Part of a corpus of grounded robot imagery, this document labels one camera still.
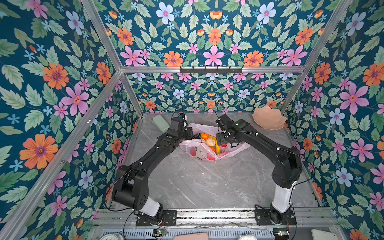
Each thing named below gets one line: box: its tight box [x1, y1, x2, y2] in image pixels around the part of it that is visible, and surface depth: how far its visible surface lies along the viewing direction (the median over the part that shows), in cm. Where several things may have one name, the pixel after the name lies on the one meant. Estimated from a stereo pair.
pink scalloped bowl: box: [252, 105, 287, 130], surface depth 115 cm
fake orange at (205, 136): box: [201, 133, 209, 140], surface depth 102 cm
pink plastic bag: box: [179, 123, 251, 161], surface depth 86 cm
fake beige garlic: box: [205, 138, 216, 147], surface depth 99 cm
